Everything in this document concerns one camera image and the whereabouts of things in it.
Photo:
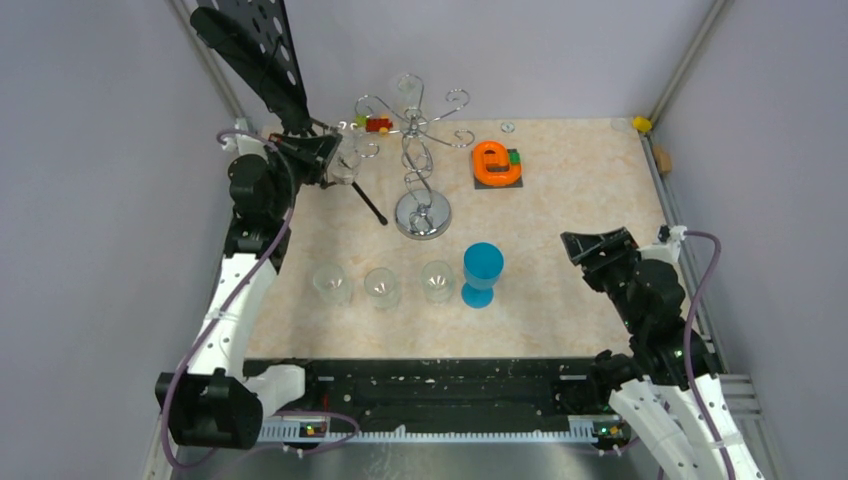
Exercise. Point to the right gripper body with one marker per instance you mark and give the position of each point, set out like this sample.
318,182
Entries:
612,270

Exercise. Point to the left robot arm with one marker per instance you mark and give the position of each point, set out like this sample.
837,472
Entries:
208,401

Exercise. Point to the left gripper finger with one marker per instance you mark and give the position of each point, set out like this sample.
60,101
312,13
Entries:
315,172
314,147

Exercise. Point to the clear ribbed wine glass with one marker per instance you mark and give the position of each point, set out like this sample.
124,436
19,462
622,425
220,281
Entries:
383,288
438,282
332,284

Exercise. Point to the clear smooth wine glass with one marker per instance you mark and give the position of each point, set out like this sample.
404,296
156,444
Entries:
345,165

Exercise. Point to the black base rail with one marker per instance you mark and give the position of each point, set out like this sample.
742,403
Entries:
459,396

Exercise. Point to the black music stand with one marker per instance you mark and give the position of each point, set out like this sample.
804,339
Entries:
254,39

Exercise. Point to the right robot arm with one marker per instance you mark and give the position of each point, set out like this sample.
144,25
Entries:
667,390

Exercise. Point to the clear tall wine glass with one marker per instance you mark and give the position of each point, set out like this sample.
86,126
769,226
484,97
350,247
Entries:
408,97

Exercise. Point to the red yellow toy car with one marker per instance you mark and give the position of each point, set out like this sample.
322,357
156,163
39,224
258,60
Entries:
378,124

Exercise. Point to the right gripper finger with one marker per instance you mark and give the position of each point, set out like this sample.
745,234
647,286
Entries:
580,250
611,238

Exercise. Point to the chrome wine glass rack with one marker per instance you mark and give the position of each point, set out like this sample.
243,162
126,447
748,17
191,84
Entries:
422,213

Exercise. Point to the orange toy block piece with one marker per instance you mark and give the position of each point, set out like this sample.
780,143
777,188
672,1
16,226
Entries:
493,163

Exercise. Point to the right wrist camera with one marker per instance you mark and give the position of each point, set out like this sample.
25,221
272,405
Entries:
668,245

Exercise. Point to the yellow corner clip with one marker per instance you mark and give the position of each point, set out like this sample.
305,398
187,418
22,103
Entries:
642,124

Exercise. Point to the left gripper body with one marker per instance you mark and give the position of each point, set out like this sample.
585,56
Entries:
302,161

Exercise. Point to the blue wine glass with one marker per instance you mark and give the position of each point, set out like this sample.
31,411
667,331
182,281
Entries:
483,264

